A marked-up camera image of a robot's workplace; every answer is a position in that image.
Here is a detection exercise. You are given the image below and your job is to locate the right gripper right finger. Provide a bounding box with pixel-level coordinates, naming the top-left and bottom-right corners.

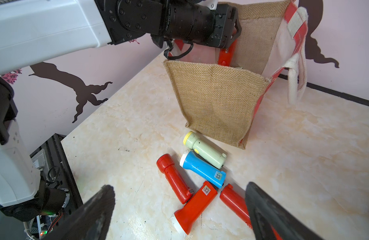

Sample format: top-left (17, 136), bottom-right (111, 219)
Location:
top-left (245, 182), bottom-right (321, 240)

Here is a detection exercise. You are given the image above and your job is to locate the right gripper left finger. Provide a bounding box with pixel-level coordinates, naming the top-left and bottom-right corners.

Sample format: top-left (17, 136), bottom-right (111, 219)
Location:
top-left (45, 185), bottom-right (115, 240)

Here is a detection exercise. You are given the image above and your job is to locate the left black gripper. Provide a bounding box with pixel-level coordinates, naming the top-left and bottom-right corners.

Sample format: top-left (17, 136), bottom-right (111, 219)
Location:
top-left (160, 0), bottom-right (242, 50)

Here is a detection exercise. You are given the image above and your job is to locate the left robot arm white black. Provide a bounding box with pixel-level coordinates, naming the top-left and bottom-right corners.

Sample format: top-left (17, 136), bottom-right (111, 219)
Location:
top-left (0, 1), bottom-right (242, 222)

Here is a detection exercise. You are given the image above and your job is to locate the burlap tote bag red trim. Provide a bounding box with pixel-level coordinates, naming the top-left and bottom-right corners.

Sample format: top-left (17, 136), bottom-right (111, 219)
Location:
top-left (163, 1), bottom-right (308, 149)

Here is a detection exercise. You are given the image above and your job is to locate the green flashlight near bag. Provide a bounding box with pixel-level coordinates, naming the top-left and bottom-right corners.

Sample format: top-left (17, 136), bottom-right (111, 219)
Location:
top-left (183, 131), bottom-right (227, 169)

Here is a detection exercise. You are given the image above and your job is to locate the red flashlight white head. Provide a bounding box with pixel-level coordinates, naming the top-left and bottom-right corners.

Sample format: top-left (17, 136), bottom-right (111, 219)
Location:
top-left (170, 181), bottom-right (218, 238)

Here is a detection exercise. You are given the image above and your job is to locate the red flashlight centre horizontal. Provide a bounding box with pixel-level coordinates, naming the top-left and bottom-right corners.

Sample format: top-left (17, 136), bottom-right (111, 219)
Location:
top-left (156, 154), bottom-right (194, 205)

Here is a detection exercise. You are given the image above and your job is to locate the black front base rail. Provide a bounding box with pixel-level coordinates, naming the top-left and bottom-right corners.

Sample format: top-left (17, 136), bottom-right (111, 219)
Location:
top-left (24, 134), bottom-right (83, 240)

